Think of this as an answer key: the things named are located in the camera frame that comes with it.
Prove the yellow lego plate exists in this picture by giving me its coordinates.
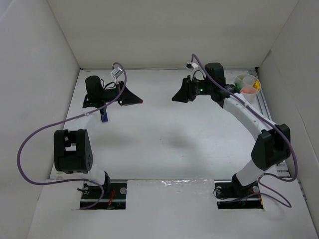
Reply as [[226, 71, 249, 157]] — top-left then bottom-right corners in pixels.
[[253, 81, 261, 91]]

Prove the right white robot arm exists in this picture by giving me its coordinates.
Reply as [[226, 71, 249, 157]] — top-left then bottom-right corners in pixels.
[[172, 62, 291, 199]]

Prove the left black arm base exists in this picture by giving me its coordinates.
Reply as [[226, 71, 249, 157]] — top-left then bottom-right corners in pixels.
[[77, 180, 128, 210]]

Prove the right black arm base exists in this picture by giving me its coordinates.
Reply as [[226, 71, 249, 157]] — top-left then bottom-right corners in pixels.
[[213, 180, 264, 210]]

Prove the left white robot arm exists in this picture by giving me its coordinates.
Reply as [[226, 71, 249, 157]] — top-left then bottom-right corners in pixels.
[[53, 75, 143, 192]]

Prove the purple lego brick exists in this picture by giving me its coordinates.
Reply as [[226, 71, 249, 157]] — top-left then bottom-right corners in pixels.
[[100, 109, 108, 122]]

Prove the white divided round container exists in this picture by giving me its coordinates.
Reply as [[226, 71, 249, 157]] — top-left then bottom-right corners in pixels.
[[234, 74, 261, 103]]

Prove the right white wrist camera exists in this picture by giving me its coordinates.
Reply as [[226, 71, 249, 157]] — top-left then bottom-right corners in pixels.
[[185, 62, 199, 75]]

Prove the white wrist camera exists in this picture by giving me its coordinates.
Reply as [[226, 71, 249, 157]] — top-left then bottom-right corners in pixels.
[[185, 62, 199, 75], [110, 67, 123, 81]]

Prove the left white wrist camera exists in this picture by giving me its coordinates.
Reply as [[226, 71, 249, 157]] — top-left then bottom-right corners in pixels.
[[110, 67, 123, 81]]

